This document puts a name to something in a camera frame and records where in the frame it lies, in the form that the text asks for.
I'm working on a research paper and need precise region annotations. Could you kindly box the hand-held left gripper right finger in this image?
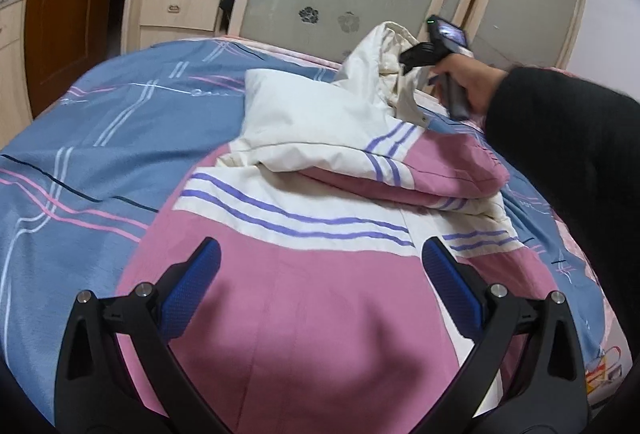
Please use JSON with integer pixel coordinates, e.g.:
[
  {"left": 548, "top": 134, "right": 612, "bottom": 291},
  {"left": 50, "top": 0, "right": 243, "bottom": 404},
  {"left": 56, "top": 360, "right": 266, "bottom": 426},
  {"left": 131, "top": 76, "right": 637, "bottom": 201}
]
[{"left": 421, "top": 235, "right": 591, "bottom": 434}]

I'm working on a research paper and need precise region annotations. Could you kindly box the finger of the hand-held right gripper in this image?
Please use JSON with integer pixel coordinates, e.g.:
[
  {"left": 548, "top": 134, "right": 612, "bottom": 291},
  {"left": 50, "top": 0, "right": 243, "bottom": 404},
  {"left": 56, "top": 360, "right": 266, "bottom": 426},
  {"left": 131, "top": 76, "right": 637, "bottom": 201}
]
[{"left": 399, "top": 42, "right": 435, "bottom": 76}]

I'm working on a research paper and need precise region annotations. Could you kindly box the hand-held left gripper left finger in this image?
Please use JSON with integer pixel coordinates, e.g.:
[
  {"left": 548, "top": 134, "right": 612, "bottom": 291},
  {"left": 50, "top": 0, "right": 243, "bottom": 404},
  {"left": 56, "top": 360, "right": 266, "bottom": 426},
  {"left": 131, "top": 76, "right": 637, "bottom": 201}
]
[{"left": 54, "top": 237, "right": 223, "bottom": 434}]

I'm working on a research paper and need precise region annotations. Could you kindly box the pink and white hooded jacket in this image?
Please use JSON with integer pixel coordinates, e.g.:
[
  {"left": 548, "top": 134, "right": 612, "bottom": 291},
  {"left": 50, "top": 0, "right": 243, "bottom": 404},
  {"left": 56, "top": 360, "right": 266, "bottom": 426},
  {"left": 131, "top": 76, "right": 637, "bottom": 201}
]
[{"left": 114, "top": 20, "right": 571, "bottom": 434}]

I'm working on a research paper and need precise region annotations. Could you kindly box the person's right forearm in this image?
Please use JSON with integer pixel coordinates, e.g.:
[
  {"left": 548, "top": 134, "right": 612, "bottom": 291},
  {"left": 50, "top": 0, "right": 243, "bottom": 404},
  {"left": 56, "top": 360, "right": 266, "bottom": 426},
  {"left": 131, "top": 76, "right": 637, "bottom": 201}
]
[{"left": 484, "top": 67, "right": 640, "bottom": 415}]

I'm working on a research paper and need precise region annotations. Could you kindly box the person's right hand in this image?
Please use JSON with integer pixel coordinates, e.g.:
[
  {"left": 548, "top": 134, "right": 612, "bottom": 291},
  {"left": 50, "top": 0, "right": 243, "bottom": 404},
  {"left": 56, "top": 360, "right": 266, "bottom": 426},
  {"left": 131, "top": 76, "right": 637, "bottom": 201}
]
[{"left": 429, "top": 64, "right": 508, "bottom": 115}]

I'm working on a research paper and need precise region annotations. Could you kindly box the pink patterned bed sheet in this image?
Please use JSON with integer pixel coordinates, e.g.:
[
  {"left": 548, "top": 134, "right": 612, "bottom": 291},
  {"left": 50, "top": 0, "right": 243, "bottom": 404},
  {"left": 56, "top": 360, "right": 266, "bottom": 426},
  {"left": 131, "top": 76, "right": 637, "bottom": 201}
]
[{"left": 220, "top": 34, "right": 632, "bottom": 367}]

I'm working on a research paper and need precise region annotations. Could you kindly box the blue plaid bed sheet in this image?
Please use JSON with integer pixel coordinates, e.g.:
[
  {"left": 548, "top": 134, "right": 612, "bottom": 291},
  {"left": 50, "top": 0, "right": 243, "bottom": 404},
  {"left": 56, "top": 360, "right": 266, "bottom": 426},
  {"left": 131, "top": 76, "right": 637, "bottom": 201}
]
[{"left": 0, "top": 37, "right": 611, "bottom": 425}]

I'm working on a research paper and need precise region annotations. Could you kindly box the yellow and red shopping bag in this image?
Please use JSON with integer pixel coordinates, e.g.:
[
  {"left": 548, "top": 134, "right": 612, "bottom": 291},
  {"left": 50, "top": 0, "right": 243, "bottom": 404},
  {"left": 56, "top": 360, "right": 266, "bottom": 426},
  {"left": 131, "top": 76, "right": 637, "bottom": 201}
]
[{"left": 582, "top": 346, "right": 626, "bottom": 395}]

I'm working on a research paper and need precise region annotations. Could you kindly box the beige wardrobe drawer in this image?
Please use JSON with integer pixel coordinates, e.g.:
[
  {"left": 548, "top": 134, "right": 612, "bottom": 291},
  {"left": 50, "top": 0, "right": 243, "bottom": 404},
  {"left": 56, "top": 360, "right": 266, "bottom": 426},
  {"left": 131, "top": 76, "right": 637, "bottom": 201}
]
[{"left": 139, "top": 0, "right": 223, "bottom": 32}]

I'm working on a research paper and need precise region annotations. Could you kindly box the light wooden cabinet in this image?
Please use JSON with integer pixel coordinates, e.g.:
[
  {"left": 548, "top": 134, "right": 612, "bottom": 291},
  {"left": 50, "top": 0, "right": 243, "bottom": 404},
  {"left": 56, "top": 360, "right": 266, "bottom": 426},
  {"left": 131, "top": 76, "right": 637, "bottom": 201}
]
[{"left": 0, "top": 0, "right": 33, "bottom": 150}]

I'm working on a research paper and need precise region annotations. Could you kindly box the brown wooden door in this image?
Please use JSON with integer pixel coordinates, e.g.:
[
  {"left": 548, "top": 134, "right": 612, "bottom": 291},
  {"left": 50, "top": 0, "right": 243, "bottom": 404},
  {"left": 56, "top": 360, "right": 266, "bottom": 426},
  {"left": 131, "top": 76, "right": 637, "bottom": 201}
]
[{"left": 22, "top": 0, "right": 133, "bottom": 120}]

